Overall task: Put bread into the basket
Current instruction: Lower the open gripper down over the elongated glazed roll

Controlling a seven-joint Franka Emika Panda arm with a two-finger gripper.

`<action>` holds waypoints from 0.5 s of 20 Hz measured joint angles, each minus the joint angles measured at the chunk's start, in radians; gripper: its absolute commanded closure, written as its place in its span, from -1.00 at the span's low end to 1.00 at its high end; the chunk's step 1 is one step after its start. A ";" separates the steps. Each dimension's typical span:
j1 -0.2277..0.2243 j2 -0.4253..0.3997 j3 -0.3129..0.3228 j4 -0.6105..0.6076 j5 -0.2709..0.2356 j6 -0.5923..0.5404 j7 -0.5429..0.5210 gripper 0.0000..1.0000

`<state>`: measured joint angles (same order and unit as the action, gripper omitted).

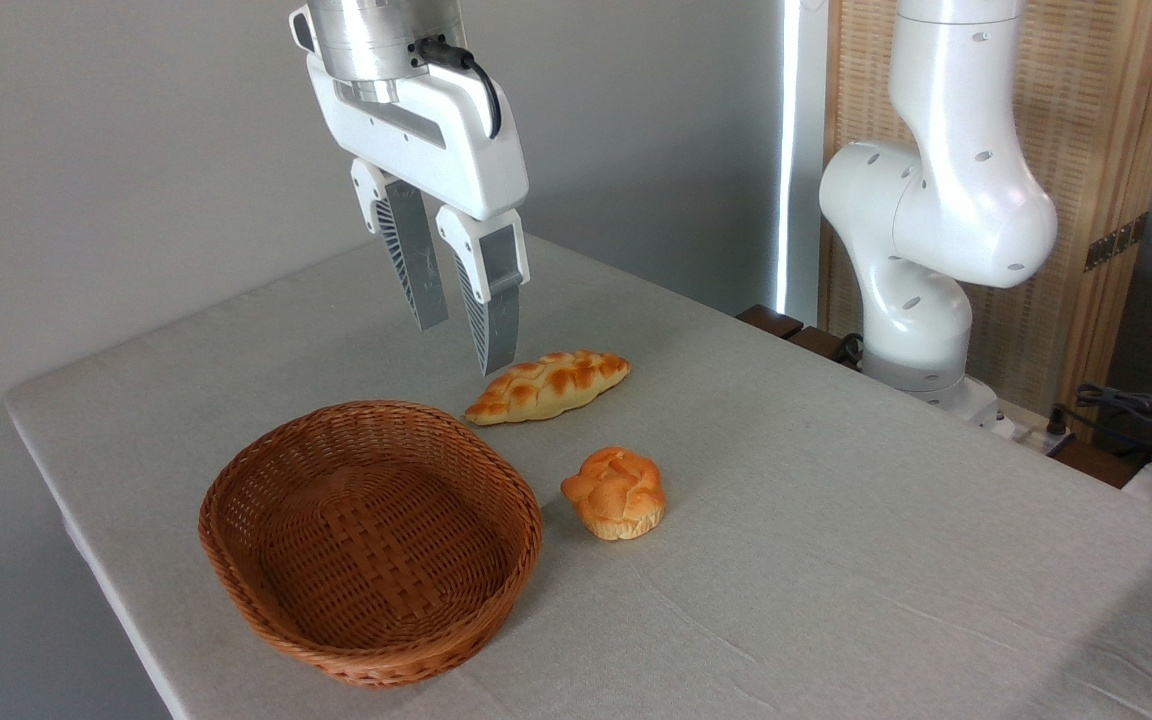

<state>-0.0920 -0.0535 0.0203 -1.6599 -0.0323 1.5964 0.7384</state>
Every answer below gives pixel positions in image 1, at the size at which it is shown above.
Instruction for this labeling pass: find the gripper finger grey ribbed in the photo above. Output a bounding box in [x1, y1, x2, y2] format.
[435, 207, 531, 377]
[350, 158, 450, 332]

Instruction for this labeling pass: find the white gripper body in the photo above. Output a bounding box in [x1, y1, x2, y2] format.
[306, 55, 530, 222]

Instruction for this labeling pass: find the long braided bread loaf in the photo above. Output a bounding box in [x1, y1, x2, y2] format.
[464, 350, 631, 427]

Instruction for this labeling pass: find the round knotted bread bun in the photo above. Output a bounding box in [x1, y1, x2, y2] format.
[561, 446, 667, 542]

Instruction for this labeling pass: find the brown wicker basket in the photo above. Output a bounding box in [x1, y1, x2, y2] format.
[198, 400, 544, 689]

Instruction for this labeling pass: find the dark wooden block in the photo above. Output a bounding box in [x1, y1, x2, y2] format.
[736, 304, 863, 367]

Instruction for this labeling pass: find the grey tablecloth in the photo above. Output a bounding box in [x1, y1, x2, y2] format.
[4, 232, 1152, 720]

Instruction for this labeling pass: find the wooden slatted folding screen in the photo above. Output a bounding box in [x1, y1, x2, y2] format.
[821, 0, 1152, 443]

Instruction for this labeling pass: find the black metal screen hinge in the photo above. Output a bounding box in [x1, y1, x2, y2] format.
[1083, 211, 1150, 272]

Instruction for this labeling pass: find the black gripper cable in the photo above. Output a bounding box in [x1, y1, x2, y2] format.
[413, 38, 503, 140]

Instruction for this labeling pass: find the white vertical window frame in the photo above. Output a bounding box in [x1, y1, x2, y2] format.
[776, 0, 830, 326]

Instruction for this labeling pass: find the black cable bundle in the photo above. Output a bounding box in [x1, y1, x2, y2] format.
[1046, 383, 1152, 471]

